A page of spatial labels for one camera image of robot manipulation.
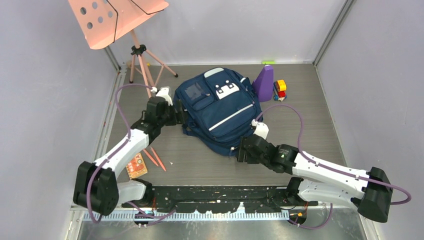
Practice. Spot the orange pen left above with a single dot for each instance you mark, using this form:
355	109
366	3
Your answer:
151	157

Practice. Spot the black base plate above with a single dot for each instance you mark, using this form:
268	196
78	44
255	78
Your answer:
215	199

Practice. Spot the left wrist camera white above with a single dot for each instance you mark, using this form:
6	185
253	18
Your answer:
163	92

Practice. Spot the navy blue backpack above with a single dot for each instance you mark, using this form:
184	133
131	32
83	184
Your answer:
220	105

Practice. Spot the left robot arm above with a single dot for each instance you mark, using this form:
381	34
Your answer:
96	187

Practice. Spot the pink music stand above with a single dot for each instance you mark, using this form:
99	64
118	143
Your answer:
105	21

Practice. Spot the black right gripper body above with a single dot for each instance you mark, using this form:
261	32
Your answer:
249	157

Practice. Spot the orange spiral notepad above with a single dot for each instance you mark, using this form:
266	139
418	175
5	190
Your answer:
136	167

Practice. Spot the orange pen right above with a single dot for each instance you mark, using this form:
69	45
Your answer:
159	161

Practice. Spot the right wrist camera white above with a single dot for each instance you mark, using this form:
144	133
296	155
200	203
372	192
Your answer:
260	129

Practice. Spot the toy block car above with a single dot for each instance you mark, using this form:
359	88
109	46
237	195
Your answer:
279	88

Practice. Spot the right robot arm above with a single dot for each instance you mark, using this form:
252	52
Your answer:
314	179

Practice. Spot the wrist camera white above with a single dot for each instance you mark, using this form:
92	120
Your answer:
163	92
260	129

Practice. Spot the purple metronome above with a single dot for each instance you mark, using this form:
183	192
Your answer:
264	84

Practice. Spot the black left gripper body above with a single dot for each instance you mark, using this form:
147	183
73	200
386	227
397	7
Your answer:
169	118

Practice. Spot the orange pen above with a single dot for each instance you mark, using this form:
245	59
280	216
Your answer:
159	161
151	157

